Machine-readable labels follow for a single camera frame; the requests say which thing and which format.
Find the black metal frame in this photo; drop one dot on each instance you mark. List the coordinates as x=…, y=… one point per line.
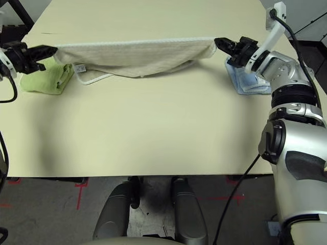
x=24, y=12

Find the grey power adapter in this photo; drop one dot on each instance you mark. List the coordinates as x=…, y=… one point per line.
x=272, y=228

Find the green folded towel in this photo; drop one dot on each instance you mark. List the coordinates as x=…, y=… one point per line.
x=41, y=81

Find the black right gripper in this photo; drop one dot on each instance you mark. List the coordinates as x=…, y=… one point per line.
x=244, y=52

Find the black foam floor mat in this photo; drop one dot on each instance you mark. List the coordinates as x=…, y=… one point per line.
x=12, y=32

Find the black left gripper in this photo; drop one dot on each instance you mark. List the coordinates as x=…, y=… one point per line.
x=20, y=58

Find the beige towel white trim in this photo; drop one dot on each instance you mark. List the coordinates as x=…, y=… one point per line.
x=132, y=58

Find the grey robot right leg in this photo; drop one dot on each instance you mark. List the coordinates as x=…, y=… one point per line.
x=186, y=211

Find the blue folded towel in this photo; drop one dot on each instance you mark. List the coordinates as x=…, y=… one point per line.
x=245, y=84

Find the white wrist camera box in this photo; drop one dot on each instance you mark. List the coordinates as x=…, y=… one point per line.
x=274, y=33
x=5, y=62

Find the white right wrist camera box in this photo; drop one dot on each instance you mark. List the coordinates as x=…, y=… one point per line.
x=274, y=33

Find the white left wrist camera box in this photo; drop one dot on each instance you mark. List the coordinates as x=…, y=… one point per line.
x=5, y=62

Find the black table foot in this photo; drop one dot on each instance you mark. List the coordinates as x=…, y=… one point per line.
x=81, y=180

